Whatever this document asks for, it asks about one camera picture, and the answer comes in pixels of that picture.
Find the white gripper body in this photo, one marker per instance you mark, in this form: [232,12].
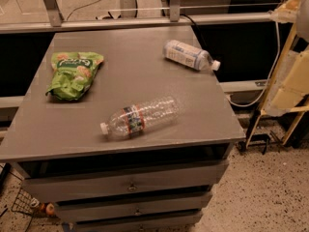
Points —
[303,23]

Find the clear plastic water bottle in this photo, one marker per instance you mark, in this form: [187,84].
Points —
[142,116]

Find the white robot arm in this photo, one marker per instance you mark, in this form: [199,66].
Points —
[302,29]

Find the white labelled plastic bottle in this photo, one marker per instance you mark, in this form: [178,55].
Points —
[190,56]

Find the grey drawer cabinet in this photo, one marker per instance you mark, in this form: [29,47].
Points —
[141,150]

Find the top grey drawer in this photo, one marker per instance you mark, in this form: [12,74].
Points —
[134,180]

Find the grey drawer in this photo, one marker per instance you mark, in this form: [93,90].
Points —
[134,180]
[135,207]
[142,223]

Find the green snack bag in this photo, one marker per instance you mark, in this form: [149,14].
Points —
[73,74]

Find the grey metal railing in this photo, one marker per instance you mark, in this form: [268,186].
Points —
[33,16]

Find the bottom grey drawer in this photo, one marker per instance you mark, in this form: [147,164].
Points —
[142,223]

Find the middle grey drawer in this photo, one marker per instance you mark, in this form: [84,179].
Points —
[135,207]

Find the black wire basket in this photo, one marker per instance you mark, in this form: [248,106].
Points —
[25,203]

